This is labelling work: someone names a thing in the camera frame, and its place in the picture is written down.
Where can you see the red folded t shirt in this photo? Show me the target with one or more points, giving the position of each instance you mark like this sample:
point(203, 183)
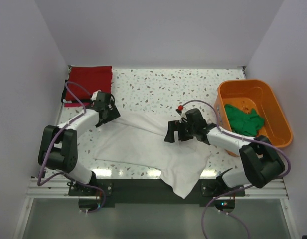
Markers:
point(91, 79)

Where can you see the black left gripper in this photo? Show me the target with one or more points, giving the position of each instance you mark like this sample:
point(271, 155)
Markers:
point(113, 114)

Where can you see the black folded t shirt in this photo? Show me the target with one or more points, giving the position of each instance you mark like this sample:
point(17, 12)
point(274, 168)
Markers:
point(68, 93)

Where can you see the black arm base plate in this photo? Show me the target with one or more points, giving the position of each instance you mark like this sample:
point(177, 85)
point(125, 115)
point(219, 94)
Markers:
point(141, 191)

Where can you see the pink folded t shirt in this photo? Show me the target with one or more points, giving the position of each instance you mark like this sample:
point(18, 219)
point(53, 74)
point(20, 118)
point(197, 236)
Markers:
point(74, 104)

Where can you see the aluminium frame rail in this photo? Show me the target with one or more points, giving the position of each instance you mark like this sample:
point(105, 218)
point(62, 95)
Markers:
point(57, 189)

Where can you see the white t shirt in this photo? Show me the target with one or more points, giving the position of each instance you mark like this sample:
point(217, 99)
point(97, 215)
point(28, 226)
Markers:
point(137, 137)

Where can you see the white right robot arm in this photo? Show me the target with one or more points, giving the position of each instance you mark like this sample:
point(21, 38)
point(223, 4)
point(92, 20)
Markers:
point(261, 163)

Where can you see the orange plastic basket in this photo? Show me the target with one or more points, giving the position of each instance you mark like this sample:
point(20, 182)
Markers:
point(255, 94)

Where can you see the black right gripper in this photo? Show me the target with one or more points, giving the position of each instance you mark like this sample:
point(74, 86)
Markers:
point(175, 126)

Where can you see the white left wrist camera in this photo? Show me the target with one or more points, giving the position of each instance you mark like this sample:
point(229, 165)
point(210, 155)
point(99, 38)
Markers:
point(94, 95)

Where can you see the green t shirt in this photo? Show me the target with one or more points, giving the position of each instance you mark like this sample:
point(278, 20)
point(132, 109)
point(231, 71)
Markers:
point(246, 124)

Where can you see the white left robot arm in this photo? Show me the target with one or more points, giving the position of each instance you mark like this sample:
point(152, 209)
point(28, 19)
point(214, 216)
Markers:
point(59, 145)

